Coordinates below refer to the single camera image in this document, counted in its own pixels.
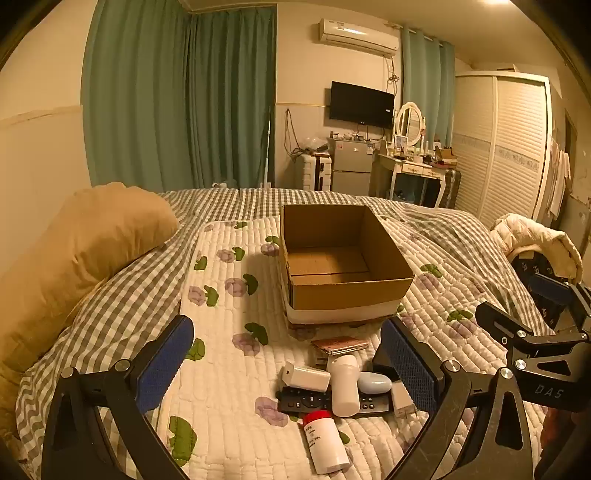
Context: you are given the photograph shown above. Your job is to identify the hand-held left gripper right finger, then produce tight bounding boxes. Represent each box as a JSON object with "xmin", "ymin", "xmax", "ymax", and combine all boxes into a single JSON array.
[{"xmin": 381, "ymin": 317, "xmax": 539, "ymax": 480}]

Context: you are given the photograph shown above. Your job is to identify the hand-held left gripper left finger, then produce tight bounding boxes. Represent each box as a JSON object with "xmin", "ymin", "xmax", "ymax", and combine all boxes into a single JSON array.
[{"xmin": 41, "ymin": 315, "xmax": 195, "ymax": 480}]

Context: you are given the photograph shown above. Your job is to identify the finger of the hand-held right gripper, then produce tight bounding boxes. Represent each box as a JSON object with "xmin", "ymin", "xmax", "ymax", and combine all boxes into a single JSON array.
[
  {"xmin": 475, "ymin": 301, "xmax": 591, "ymax": 357},
  {"xmin": 529, "ymin": 272, "xmax": 591, "ymax": 332}
]

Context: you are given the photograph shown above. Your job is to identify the light blue earbud case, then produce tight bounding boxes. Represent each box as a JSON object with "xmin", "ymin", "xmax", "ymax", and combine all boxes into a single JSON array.
[{"xmin": 358, "ymin": 371, "xmax": 393, "ymax": 394}]

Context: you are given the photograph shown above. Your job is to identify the white plastic bottle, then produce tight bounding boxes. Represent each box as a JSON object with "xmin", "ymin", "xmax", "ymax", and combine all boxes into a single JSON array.
[{"xmin": 327, "ymin": 354, "xmax": 361, "ymax": 417}]

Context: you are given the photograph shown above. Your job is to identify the red patterned booklet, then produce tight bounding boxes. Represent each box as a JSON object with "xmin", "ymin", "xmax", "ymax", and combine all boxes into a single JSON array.
[{"xmin": 310, "ymin": 337, "xmax": 370, "ymax": 356}]

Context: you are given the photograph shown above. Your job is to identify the brown cardboard box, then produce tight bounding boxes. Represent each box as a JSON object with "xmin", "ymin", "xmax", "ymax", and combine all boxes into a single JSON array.
[{"xmin": 279, "ymin": 204, "xmax": 415, "ymax": 330}]

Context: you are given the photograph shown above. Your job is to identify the white charger block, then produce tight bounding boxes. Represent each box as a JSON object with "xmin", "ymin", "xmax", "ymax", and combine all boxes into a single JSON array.
[{"xmin": 280, "ymin": 361, "xmax": 331, "ymax": 391}]

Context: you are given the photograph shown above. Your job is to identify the black remote control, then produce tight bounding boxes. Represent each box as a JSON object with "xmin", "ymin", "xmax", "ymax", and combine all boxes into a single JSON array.
[{"xmin": 276, "ymin": 387, "xmax": 399, "ymax": 415}]

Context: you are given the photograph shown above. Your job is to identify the red capped white bottle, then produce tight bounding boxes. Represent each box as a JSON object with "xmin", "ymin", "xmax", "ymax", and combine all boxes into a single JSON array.
[{"xmin": 302, "ymin": 411, "xmax": 350, "ymax": 474}]

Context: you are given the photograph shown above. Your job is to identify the white padded jacket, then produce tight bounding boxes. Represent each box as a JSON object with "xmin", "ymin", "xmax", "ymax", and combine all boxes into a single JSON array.
[{"xmin": 489, "ymin": 213, "xmax": 583, "ymax": 280}]

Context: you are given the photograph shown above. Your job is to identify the floral quilted mat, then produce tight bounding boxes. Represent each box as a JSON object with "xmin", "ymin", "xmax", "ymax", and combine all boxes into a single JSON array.
[{"xmin": 152, "ymin": 219, "xmax": 552, "ymax": 480}]

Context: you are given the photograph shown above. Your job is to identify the hanging white towels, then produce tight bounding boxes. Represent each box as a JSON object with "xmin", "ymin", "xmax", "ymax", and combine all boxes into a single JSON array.
[{"xmin": 545, "ymin": 138, "xmax": 572, "ymax": 217}]

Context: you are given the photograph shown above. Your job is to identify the dark suitcase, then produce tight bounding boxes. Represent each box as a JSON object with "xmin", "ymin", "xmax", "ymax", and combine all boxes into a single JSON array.
[{"xmin": 445, "ymin": 168, "xmax": 462, "ymax": 208}]

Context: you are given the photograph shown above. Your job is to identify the tan pillow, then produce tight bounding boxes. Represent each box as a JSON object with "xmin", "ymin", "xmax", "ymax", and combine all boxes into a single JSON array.
[{"xmin": 0, "ymin": 182, "xmax": 181, "ymax": 409}]

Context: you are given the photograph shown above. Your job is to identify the white louvred wardrobe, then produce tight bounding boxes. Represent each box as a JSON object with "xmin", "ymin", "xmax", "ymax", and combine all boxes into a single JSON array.
[{"xmin": 450, "ymin": 71, "xmax": 555, "ymax": 229}]

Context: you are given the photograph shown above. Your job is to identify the white dressing table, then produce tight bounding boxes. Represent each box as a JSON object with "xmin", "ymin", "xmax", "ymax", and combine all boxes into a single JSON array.
[{"xmin": 376, "ymin": 152, "xmax": 451, "ymax": 208}]

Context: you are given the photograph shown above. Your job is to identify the small silver fridge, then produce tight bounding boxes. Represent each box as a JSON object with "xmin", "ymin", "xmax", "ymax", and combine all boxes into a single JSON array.
[{"xmin": 331, "ymin": 137, "xmax": 377, "ymax": 192}]

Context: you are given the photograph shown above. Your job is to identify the white ribbed suitcase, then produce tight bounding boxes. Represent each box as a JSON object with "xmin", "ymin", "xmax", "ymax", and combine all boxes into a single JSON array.
[{"xmin": 302, "ymin": 154, "xmax": 333, "ymax": 190}]

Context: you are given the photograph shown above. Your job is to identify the oval white mirror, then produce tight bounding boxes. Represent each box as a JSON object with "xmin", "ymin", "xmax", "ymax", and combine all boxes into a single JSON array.
[{"xmin": 396, "ymin": 102, "xmax": 426, "ymax": 145}]

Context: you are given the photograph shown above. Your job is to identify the narrow green curtain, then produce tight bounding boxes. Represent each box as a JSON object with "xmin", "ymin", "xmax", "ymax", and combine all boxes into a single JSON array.
[{"xmin": 401, "ymin": 28, "xmax": 456, "ymax": 148}]

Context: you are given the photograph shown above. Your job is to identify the clear plastic bag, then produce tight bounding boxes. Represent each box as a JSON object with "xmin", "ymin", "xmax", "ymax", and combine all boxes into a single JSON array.
[{"xmin": 300, "ymin": 136, "xmax": 331, "ymax": 155}]

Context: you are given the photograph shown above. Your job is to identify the white pole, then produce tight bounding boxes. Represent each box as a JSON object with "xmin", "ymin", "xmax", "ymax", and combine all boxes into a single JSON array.
[{"xmin": 265, "ymin": 106, "xmax": 273, "ymax": 186}]

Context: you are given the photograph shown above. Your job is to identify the wide green curtain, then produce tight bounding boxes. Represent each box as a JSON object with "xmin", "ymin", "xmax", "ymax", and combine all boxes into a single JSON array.
[{"xmin": 82, "ymin": 0, "xmax": 278, "ymax": 192}]

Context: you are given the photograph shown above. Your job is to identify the white air conditioner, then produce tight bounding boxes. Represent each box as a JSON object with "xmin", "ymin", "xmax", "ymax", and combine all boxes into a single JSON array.
[{"xmin": 317, "ymin": 18, "xmax": 400, "ymax": 57}]

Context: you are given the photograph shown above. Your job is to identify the hanging wall cables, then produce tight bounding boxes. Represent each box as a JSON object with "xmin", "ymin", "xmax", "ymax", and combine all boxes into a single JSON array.
[{"xmin": 283, "ymin": 108, "xmax": 302, "ymax": 158}]

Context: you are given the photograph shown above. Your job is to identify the black wall television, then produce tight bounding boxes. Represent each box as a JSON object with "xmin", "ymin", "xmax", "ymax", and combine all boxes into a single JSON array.
[{"xmin": 329, "ymin": 81, "xmax": 396, "ymax": 128}]

